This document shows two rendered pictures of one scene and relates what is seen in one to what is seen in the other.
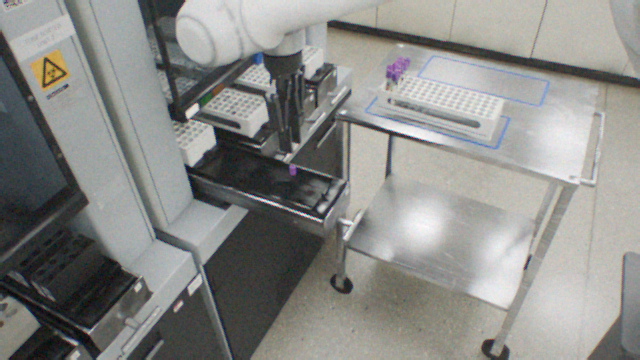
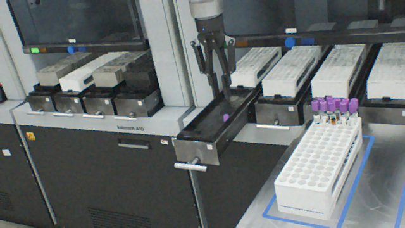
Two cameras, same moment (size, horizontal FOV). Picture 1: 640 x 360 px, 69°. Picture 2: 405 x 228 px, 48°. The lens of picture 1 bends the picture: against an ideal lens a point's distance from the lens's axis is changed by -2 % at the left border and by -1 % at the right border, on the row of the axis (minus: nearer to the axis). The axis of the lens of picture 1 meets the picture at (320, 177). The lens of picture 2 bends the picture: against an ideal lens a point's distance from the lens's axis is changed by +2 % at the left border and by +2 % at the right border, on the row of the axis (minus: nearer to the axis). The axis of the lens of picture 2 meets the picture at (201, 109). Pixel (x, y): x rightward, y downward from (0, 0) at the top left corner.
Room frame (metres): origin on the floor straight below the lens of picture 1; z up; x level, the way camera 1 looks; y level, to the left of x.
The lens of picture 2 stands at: (0.83, -1.13, 1.38)
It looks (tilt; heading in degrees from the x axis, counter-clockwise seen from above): 24 degrees down; 94
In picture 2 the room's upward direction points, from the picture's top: 11 degrees counter-clockwise
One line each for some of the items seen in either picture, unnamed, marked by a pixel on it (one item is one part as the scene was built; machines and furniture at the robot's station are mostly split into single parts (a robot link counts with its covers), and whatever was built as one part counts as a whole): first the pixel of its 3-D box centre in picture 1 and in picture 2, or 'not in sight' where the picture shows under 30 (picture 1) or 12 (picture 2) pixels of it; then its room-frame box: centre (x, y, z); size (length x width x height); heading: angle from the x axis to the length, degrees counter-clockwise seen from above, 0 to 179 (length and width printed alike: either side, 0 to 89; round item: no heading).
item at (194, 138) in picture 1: (155, 132); (255, 66); (0.96, 0.41, 0.83); 0.30 x 0.10 x 0.06; 62
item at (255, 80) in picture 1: (245, 79); (339, 72); (1.19, 0.20, 0.83); 0.30 x 0.10 x 0.06; 62
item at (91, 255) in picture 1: (74, 271); (138, 78); (0.52, 0.45, 0.85); 0.12 x 0.02 x 0.06; 152
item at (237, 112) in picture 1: (214, 107); (292, 73); (1.06, 0.28, 0.83); 0.30 x 0.10 x 0.06; 62
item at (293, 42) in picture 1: (280, 33); (206, 5); (0.82, 0.06, 1.15); 0.09 x 0.09 x 0.06
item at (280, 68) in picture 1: (283, 69); (211, 32); (0.82, 0.06, 1.07); 0.08 x 0.07 x 0.09; 152
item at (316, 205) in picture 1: (218, 168); (238, 101); (0.87, 0.25, 0.78); 0.73 x 0.14 x 0.09; 62
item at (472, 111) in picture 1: (438, 104); (322, 160); (1.01, -0.30, 0.85); 0.30 x 0.10 x 0.06; 60
